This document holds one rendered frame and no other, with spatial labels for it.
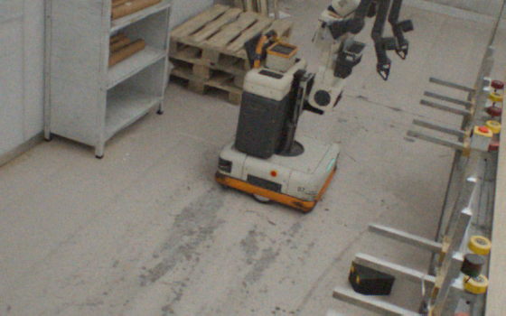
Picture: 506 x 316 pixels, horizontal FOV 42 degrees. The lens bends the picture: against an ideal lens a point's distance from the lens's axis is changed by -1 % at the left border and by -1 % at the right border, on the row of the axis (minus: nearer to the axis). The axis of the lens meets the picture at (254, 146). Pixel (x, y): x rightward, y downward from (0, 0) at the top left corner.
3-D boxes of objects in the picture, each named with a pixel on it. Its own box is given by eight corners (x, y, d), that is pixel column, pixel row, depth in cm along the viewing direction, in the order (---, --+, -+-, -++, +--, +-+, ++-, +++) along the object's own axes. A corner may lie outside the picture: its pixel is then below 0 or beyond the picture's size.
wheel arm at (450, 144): (406, 136, 348) (407, 129, 346) (407, 134, 351) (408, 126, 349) (490, 161, 337) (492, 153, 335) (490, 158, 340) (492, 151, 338)
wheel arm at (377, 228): (366, 233, 263) (369, 224, 261) (368, 228, 266) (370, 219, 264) (477, 268, 252) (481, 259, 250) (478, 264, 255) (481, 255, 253)
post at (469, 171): (441, 238, 285) (472, 146, 265) (442, 233, 290) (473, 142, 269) (451, 242, 284) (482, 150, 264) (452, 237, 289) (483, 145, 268)
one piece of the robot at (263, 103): (228, 166, 424) (247, 41, 386) (257, 134, 471) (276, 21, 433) (277, 181, 415) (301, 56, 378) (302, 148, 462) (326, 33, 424)
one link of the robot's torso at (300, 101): (291, 114, 416) (297, 77, 404) (304, 99, 440) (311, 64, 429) (332, 125, 409) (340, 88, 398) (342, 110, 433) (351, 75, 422)
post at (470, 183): (432, 280, 266) (467, 177, 244) (433, 275, 269) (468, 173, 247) (441, 283, 265) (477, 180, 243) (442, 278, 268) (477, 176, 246)
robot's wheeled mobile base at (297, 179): (211, 183, 428) (216, 150, 417) (247, 146, 482) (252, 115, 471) (311, 217, 411) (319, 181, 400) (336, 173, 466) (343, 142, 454)
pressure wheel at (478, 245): (472, 274, 249) (481, 248, 244) (457, 261, 255) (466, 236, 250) (487, 269, 253) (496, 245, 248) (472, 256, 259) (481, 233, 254)
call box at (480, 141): (468, 148, 265) (473, 131, 261) (469, 142, 271) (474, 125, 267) (485, 153, 263) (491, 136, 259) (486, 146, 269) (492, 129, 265)
